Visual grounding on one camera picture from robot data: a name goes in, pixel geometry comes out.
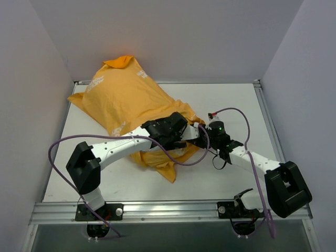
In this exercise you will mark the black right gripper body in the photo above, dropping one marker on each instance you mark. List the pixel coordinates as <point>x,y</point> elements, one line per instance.
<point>203,139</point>

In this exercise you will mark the orange Mickey Mouse pillowcase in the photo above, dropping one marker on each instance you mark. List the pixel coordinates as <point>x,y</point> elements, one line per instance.
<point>122,96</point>

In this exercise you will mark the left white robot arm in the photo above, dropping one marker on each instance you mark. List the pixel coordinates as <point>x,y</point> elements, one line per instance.
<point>87,161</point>

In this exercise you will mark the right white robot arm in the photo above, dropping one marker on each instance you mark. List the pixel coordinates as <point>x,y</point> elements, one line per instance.
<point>286,189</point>

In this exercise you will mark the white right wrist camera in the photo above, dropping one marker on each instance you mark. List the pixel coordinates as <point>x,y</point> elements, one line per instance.
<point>214,119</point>

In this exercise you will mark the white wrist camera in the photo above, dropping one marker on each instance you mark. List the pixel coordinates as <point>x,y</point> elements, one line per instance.
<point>191,132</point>
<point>214,119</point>

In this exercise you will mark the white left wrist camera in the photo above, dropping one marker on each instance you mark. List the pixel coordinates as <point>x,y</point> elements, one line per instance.
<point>191,132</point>

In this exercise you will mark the aluminium right side rail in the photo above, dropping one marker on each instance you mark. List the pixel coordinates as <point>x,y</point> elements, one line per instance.
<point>269,122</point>

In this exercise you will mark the aluminium rail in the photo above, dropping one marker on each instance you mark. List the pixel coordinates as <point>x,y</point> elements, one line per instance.
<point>269,122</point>
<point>133,212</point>

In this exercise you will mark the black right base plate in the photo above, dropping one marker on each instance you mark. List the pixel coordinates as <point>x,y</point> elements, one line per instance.
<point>226,209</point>

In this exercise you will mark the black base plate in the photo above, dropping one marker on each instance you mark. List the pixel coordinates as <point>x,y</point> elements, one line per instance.
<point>110,211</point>
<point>226,209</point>

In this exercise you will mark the aluminium front rail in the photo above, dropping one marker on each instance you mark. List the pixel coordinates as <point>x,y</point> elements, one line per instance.
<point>133,212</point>

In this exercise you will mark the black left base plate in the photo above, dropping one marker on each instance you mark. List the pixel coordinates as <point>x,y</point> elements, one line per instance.
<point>110,211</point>

